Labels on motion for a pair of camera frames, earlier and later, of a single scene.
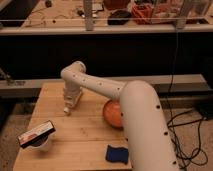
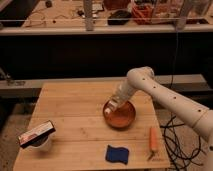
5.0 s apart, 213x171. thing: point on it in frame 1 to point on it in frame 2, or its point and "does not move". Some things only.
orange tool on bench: x=142 y=13 does not move
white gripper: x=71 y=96 to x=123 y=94
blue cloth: x=117 y=154 does not move
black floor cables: x=186 y=134 does not move
